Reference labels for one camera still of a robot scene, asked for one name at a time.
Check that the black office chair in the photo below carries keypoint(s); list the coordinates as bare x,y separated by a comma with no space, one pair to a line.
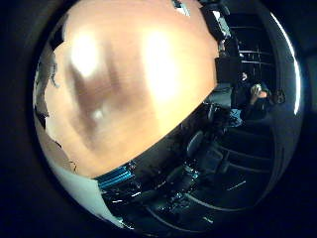
194,142

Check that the person in dark clothes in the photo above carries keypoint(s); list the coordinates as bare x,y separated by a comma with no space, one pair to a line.
256,97

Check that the black computer monitor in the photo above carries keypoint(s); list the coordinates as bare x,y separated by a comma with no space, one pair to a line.
218,21

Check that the blue metal rail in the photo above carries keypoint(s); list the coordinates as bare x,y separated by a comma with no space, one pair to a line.
114,177

